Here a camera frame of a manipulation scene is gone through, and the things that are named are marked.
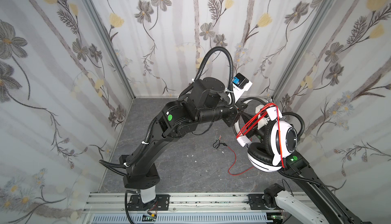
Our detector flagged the red headphone cable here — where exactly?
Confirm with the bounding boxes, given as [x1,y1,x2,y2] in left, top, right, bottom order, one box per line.
[213,103,287,176]

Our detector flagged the white headphones with black pads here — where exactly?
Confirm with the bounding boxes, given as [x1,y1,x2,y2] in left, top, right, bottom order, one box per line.
[234,97,305,173]

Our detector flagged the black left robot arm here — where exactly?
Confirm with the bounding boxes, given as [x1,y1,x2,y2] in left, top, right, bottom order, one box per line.
[99,46,243,206]

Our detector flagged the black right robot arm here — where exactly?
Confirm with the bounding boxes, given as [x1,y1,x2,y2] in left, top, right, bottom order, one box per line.
[245,107,363,224]

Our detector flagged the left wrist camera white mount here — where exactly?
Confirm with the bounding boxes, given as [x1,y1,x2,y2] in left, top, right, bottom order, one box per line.
[232,73,253,103]

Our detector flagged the white slotted cable duct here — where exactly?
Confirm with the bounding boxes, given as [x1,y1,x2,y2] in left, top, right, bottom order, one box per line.
[91,213,276,224]

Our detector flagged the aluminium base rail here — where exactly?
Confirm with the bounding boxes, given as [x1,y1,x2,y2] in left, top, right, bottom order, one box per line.
[82,192,306,214]

